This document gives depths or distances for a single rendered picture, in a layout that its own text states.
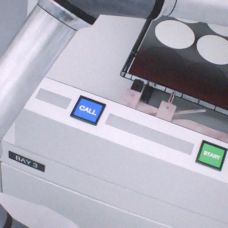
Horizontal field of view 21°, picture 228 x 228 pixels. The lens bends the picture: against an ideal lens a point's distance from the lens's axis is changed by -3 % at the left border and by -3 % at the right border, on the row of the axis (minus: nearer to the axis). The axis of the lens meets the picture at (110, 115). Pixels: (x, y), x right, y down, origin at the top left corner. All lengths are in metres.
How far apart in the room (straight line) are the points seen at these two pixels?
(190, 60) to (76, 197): 0.41
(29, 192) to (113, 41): 0.43
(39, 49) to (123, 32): 0.61
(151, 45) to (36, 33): 0.51
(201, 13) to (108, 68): 0.61
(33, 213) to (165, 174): 0.28
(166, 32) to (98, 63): 0.18
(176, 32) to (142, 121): 0.35
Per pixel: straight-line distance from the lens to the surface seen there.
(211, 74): 1.45
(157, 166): 1.22
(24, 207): 1.27
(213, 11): 0.94
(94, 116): 1.23
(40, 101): 1.25
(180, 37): 1.51
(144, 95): 1.43
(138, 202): 1.35
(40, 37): 1.01
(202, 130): 1.37
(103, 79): 1.49
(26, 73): 1.02
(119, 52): 1.55
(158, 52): 1.46
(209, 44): 1.52
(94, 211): 1.44
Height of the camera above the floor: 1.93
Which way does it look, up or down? 51 degrees down
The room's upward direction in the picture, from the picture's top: 12 degrees clockwise
